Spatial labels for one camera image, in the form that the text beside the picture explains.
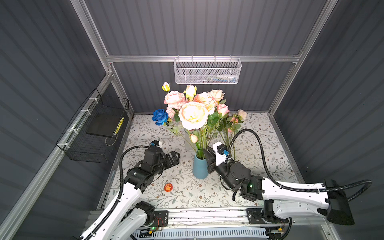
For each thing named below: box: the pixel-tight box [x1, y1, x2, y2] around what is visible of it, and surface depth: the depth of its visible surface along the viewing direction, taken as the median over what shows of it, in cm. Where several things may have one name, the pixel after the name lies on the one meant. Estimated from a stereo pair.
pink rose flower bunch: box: [219, 109, 248, 159], surface depth 110 cm
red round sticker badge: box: [164, 182, 173, 192], surface depth 86 cm
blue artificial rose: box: [152, 108, 169, 126], surface depth 62 cm
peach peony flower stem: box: [178, 101, 209, 156], surface depth 39 cm
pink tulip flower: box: [190, 134, 202, 159], surface depth 72 cm
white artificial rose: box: [183, 84, 198, 102], surface depth 38 cm
